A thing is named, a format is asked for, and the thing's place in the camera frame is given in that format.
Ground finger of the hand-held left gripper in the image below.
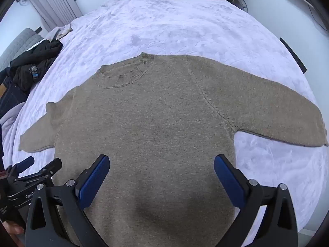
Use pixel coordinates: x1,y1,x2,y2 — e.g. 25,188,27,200
14,158,63,186
10,156,35,176

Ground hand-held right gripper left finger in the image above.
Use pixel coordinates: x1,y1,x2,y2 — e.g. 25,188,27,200
25,154,111,247

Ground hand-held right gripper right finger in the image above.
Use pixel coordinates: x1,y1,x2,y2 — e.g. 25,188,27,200
214,154,299,247

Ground olive brown knit sweater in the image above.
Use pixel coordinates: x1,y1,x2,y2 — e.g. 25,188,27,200
19,52,329,247

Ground person's left hand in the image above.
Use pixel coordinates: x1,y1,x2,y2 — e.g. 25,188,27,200
0,221,26,247

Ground grey lilac blanket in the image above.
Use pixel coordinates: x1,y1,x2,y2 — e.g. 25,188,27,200
0,103,26,165

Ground dark blue jeans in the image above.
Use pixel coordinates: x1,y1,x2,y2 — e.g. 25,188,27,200
0,67,30,119

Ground black jacket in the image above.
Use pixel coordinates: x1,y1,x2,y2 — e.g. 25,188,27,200
10,40,63,92

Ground grey quilted headboard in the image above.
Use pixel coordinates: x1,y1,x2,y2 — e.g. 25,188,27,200
0,28,44,71

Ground white crumpled cloth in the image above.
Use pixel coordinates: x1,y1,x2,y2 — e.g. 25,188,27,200
47,24,73,42

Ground black flat bar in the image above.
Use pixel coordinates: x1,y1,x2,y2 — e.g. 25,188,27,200
279,37,307,74

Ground grey pleated curtain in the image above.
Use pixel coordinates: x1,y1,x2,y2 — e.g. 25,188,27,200
26,0,83,30

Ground lavender plush bed blanket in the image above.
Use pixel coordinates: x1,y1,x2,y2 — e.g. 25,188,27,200
2,0,329,237

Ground black cable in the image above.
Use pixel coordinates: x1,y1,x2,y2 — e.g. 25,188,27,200
307,5,329,35

